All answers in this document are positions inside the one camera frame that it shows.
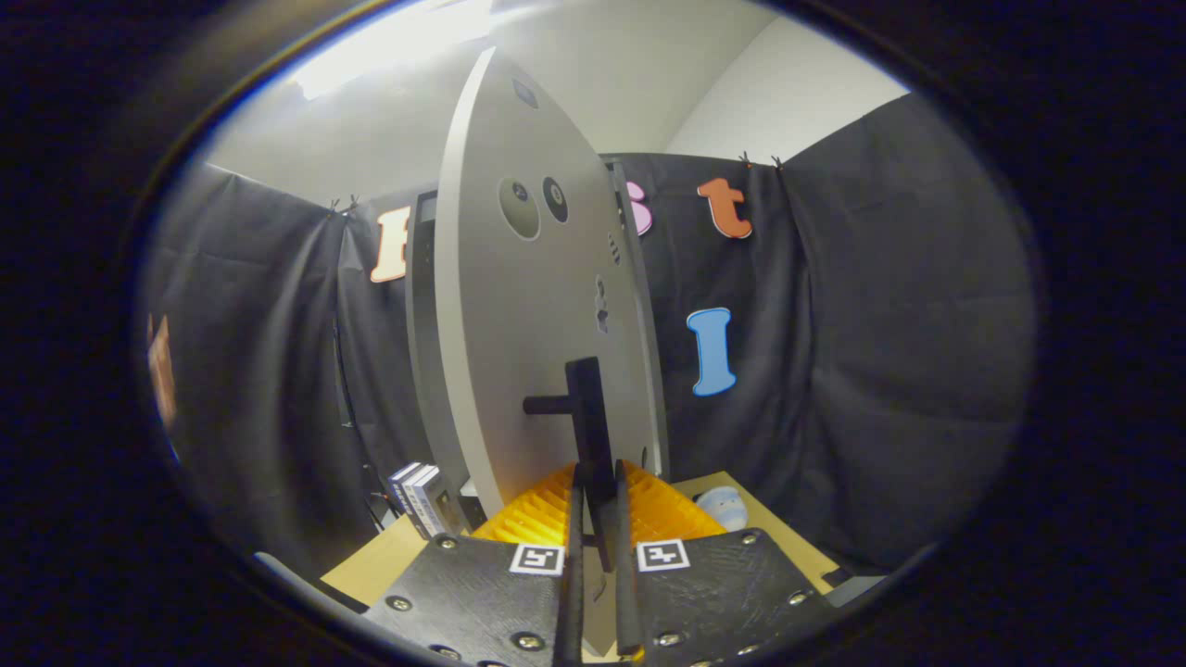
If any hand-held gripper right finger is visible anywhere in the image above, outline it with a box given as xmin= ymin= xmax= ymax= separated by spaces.
xmin=613 ymin=459 xmax=839 ymax=667

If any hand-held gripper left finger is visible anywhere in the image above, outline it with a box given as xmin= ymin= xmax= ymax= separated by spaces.
xmin=361 ymin=461 xmax=587 ymax=667

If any black door handle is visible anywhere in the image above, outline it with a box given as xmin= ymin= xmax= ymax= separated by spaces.
xmin=524 ymin=357 xmax=620 ymax=573

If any pale blue plush toy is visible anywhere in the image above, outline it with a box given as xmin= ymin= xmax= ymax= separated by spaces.
xmin=695 ymin=485 xmax=750 ymax=533

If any grey cabinet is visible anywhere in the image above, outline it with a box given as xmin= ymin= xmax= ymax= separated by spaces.
xmin=405 ymin=156 xmax=670 ymax=534

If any black backdrop cloth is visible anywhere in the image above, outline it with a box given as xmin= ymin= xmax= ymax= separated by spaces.
xmin=139 ymin=93 xmax=1039 ymax=575

